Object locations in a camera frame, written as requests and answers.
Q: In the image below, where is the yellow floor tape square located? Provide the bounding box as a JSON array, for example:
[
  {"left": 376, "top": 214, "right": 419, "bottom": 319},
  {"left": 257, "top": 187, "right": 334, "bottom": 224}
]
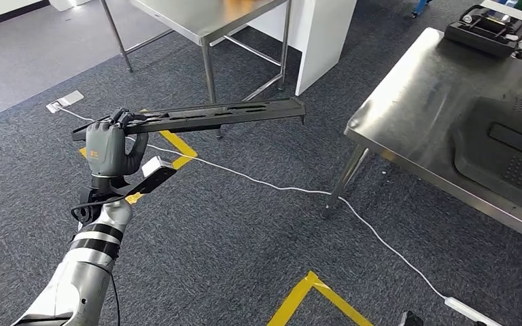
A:
[
  {"left": 78, "top": 128, "right": 199, "bottom": 206},
  {"left": 267, "top": 270, "right": 375, "bottom": 326}
]

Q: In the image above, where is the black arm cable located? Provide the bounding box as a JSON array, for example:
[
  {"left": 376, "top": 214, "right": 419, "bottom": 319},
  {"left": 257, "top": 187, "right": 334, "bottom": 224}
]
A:
[{"left": 109, "top": 274, "right": 122, "bottom": 326}]

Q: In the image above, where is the white power strip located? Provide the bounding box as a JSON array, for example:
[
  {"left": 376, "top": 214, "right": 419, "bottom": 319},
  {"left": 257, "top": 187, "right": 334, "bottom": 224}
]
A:
[{"left": 444, "top": 297, "right": 505, "bottom": 326}]

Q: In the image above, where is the remote controller with screen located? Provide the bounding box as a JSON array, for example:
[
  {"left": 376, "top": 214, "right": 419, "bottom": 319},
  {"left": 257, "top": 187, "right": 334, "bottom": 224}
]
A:
[{"left": 461, "top": 6, "right": 521, "bottom": 35}]

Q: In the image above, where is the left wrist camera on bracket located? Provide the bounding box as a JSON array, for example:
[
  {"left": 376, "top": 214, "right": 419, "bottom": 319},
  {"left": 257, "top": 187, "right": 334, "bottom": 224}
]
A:
[{"left": 123, "top": 156, "right": 177, "bottom": 196}]

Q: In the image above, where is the silver floor outlet plate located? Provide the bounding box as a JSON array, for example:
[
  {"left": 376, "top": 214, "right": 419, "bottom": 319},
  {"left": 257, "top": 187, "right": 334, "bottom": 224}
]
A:
[{"left": 46, "top": 90, "right": 85, "bottom": 114}]

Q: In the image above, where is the white cabinet panel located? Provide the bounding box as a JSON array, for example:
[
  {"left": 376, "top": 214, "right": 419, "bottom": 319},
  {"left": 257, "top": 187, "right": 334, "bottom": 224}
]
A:
[{"left": 245, "top": 0, "right": 358, "bottom": 96}]

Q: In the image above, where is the black plastic plate bracket part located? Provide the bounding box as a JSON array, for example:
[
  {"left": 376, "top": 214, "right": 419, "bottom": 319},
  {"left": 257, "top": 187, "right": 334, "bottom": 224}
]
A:
[{"left": 71, "top": 97, "right": 307, "bottom": 143}]

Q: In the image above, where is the black foam equipment case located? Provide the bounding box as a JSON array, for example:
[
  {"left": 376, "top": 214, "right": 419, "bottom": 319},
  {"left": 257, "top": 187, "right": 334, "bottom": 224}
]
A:
[{"left": 444, "top": 4, "right": 522, "bottom": 58}]

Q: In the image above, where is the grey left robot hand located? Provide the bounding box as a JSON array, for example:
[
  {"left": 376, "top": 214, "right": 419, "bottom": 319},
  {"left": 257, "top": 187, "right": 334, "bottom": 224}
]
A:
[{"left": 85, "top": 107, "right": 150, "bottom": 179}]

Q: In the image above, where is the black rubber car mat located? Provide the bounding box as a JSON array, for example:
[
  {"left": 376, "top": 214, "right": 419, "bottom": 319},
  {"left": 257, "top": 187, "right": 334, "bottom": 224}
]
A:
[{"left": 451, "top": 95, "right": 522, "bottom": 217}]

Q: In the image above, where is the white power cable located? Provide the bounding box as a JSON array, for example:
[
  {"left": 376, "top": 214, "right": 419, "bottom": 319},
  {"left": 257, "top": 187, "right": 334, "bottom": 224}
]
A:
[{"left": 58, "top": 107, "right": 451, "bottom": 302}]

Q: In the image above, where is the stainless steel workbench table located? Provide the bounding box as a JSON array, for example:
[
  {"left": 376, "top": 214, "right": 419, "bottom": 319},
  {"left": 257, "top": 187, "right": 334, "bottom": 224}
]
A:
[{"left": 321, "top": 26, "right": 522, "bottom": 249}]

